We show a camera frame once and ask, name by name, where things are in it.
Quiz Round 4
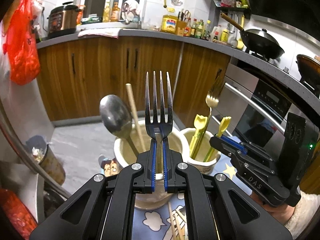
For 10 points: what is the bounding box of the gold metal fork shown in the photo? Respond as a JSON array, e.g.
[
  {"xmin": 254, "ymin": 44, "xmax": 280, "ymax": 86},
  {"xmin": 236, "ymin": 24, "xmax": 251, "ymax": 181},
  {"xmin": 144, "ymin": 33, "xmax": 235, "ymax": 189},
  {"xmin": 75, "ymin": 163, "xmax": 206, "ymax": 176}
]
[{"xmin": 196, "ymin": 76, "xmax": 224, "ymax": 154}]

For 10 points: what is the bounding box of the wooden chopstick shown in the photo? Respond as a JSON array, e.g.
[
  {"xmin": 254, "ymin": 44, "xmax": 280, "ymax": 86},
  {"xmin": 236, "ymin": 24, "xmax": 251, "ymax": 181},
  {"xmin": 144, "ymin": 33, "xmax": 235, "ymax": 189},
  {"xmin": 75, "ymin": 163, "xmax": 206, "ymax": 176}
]
[
  {"xmin": 174, "ymin": 211, "xmax": 184, "ymax": 240},
  {"xmin": 125, "ymin": 83, "xmax": 146, "ymax": 152},
  {"xmin": 168, "ymin": 202, "xmax": 176, "ymax": 240}
]

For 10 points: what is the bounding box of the silver metal fork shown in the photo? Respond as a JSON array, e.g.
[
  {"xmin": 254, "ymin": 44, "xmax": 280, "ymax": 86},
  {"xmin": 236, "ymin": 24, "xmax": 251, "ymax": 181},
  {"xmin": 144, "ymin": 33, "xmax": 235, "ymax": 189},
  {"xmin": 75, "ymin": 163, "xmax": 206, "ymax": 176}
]
[{"xmin": 144, "ymin": 70, "xmax": 174, "ymax": 173}]

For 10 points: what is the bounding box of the silver metal spoon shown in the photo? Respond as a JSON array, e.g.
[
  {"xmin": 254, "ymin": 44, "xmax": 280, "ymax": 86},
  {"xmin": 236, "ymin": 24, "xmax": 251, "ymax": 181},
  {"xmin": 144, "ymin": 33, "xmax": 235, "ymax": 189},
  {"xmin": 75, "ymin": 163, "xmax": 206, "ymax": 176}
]
[{"xmin": 99, "ymin": 94, "xmax": 139, "ymax": 158}]

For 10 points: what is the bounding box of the yellow tulip plastic spoon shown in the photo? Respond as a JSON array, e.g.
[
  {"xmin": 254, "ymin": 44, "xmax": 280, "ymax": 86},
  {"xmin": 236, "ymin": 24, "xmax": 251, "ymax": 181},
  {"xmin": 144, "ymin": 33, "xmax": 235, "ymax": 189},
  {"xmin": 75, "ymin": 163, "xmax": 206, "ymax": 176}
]
[{"xmin": 189, "ymin": 114, "xmax": 208, "ymax": 159}]

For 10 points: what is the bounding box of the wooden kitchen cabinet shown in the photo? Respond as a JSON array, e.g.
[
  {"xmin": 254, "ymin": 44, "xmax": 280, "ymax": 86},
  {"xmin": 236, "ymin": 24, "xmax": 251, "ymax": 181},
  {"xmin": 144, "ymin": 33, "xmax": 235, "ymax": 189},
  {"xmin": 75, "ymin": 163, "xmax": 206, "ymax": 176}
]
[{"xmin": 37, "ymin": 36, "xmax": 231, "ymax": 127}]

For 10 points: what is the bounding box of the right hand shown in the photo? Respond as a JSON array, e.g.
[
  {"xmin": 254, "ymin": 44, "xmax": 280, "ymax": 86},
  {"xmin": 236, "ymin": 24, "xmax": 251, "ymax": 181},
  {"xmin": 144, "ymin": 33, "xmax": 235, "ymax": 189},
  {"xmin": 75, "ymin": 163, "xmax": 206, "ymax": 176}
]
[{"xmin": 250, "ymin": 192, "xmax": 295, "ymax": 225}]

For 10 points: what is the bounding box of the white ceramic double utensil holder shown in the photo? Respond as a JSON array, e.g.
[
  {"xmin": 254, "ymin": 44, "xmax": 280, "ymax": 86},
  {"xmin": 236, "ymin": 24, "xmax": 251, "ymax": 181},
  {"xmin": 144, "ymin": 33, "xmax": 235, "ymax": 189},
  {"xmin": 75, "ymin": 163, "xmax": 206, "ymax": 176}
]
[{"xmin": 113, "ymin": 119, "xmax": 222, "ymax": 210}]

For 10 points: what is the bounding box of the blue cartoon cloth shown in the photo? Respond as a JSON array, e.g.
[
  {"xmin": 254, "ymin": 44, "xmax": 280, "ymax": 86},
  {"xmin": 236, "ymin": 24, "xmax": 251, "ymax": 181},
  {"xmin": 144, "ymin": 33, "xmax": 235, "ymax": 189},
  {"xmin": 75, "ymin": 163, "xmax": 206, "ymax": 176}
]
[{"xmin": 98, "ymin": 154, "xmax": 252, "ymax": 239}]

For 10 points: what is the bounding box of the stainless oven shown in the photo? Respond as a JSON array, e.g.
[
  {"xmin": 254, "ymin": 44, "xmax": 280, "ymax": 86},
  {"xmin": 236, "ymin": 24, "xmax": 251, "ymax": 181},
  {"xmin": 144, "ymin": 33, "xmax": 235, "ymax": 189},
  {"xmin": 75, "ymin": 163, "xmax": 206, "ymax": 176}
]
[{"xmin": 209, "ymin": 63, "xmax": 319, "ymax": 159}]

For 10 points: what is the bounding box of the black wok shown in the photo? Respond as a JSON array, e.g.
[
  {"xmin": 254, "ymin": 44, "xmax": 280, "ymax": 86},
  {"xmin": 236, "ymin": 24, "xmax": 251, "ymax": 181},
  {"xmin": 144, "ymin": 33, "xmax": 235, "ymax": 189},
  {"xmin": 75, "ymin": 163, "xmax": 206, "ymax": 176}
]
[{"xmin": 220, "ymin": 12, "xmax": 285, "ymax": 61}]

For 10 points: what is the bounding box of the trash bin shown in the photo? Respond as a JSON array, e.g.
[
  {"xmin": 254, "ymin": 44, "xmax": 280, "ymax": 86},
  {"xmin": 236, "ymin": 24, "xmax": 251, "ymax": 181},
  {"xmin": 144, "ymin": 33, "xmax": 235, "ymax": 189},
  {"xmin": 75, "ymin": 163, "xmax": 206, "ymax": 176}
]
[{"xmin": 25, "ymin": 135, "xmax": 66, "ymax": 185}]

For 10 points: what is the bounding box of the metal shelf rack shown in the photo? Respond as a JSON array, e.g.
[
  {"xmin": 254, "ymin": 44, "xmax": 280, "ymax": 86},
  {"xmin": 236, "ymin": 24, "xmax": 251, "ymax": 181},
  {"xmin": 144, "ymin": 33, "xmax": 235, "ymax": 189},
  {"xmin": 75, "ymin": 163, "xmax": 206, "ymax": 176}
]
[{"xmin": 1, "ymin": 106, "xmax": 71, "ymax": 223}]

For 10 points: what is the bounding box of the red plastic bag lower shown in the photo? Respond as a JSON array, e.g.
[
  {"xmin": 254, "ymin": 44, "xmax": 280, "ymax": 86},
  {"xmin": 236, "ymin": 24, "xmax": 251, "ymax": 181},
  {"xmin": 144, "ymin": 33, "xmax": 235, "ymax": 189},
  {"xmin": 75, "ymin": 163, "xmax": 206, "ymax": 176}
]
[{"xmin": 1, "ymin": 189, "xmax": 37, "ymax": 239}]

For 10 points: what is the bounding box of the red plastic bag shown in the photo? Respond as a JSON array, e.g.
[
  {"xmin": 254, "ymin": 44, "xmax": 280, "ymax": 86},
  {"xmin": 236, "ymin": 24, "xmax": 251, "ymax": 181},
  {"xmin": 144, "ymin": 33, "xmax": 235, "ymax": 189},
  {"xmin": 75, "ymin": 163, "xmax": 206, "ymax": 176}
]
[
  {"xmin": 1, "ymin": 189, "xmax": 37, "ymax": 239},
  {"xmin": 3, "ymin": 0, "xmax": 41, "ymax": 86}
]

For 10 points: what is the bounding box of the yellow oil container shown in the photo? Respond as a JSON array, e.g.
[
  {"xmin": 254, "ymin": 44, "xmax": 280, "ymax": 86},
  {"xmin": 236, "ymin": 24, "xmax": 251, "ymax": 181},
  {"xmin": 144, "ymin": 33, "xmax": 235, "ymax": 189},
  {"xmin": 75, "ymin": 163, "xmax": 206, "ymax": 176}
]
[{"xmin": 161, "ymin": 15, "xmax": 177, "ymax": 34}]

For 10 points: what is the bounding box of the white dish towel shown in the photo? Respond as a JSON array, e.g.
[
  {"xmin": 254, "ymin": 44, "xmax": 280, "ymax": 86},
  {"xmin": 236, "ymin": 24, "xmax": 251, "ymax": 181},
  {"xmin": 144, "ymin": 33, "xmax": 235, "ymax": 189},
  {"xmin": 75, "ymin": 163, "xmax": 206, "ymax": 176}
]
[{"xmin": 78, "ymin": 28, "xmax": 121, "ymax": 38}]

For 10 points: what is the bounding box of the electric pressure cooker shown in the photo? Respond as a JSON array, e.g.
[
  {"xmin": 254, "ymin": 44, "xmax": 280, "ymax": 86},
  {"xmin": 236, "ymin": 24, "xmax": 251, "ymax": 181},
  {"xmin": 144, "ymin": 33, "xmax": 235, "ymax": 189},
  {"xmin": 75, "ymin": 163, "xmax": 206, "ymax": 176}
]
[{"xmin": 48, "ymin": 2, "xmax": 79, "ymax": 38}]

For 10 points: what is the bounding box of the red plastic bag upper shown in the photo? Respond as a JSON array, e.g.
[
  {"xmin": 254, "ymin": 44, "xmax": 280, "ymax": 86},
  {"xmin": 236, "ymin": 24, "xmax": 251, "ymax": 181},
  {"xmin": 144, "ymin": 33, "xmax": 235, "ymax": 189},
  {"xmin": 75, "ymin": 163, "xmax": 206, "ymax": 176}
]
[{"xmin": 3, "ymin": 0, "xmax": 41, "ymax": 86}]

